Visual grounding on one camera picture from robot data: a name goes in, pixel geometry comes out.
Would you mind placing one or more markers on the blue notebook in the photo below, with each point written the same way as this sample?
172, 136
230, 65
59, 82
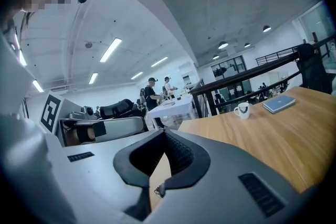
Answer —
279, 104

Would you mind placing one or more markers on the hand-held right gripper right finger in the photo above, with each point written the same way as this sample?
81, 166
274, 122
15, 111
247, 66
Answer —
223, 191

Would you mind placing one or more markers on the person's left forearm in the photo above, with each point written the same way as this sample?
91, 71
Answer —
70, 137

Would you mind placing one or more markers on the black framed window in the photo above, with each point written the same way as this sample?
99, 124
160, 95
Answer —
228, 66

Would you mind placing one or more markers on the round wooden table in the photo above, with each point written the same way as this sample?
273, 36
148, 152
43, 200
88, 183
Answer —
275, 139

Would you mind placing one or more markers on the ceiling tube light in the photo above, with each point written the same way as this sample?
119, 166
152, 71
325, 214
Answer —
38, 85
22, 58
93, 78
110, 50
159, 62
137, 75

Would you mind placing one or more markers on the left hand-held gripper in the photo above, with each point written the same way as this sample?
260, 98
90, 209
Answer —
52, 112

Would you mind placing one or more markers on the black office chair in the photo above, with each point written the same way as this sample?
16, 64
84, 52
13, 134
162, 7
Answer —
312, 70
120, 110

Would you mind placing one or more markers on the dark metal railing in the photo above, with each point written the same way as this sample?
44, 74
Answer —
236, 78

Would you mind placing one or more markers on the pendant ceiling lamp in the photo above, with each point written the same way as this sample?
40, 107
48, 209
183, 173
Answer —
247, 45
267, 29
223, 45
215, 57

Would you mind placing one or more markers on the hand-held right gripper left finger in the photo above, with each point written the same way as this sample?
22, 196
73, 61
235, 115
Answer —
99, 178

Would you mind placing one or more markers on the round ceiling fixture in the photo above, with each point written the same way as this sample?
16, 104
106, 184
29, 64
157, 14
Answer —
88, 45

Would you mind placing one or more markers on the white mug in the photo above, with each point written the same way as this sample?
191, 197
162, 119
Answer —
242, 111

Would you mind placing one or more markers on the white checkered cloth table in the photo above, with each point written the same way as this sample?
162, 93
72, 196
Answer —
173, 111

